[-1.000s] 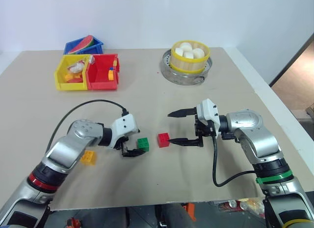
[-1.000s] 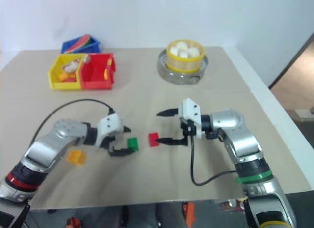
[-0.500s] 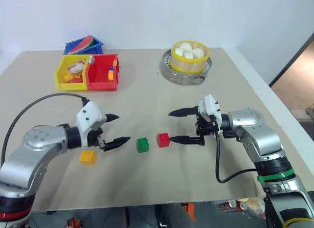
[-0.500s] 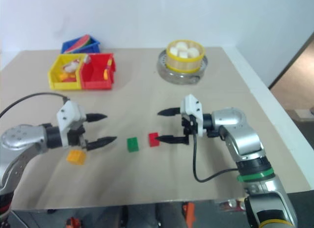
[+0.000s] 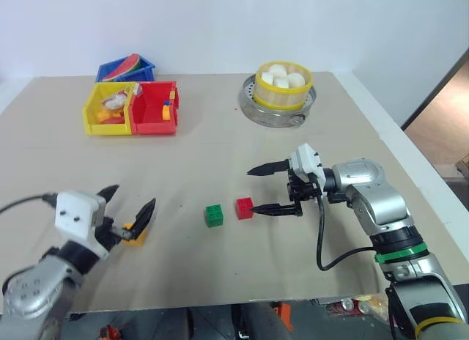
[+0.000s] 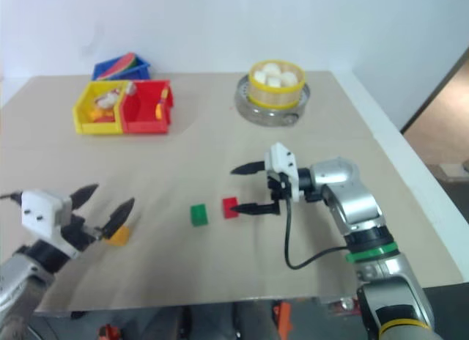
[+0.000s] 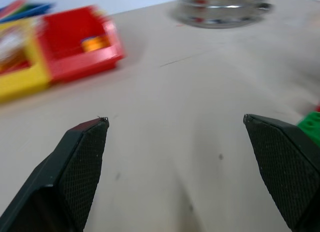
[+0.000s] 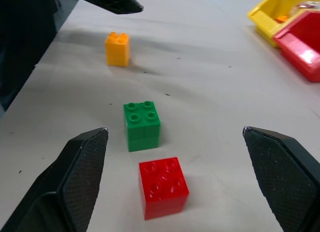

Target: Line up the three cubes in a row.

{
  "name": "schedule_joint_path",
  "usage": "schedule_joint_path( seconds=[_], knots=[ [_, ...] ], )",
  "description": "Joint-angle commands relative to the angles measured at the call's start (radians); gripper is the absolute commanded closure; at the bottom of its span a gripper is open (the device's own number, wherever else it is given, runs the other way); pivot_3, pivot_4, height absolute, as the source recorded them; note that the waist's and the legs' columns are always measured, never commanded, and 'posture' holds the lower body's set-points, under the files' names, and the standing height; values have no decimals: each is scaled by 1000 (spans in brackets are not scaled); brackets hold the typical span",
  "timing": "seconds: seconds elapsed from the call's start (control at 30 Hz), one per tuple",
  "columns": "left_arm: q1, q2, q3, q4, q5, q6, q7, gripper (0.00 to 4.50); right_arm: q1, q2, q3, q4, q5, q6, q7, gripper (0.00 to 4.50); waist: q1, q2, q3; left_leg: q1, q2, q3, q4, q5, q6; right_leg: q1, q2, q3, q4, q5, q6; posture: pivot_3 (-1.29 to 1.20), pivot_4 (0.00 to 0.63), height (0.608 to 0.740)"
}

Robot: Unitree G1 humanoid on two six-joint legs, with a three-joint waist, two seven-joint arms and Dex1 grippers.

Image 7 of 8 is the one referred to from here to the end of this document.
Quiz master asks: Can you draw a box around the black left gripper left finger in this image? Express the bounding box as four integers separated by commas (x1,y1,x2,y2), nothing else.
0,116,110,232

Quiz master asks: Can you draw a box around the orange and yellow small item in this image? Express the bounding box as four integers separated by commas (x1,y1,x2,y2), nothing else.
80,34,111,53

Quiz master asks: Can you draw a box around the clear jar with yellow lid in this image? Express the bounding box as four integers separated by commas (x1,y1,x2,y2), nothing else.
172,0,275,30

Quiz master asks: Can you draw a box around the green cube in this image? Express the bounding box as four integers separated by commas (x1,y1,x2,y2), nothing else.
296,111,320,144

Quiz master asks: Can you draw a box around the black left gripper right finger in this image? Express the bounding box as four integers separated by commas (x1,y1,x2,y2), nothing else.
242,113,320,232

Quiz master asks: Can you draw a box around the red plastic bin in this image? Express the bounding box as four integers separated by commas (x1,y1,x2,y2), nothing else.
37,4,126,83

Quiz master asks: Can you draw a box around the yellow plastic bin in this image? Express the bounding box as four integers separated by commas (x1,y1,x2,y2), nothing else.
0,16,51,103

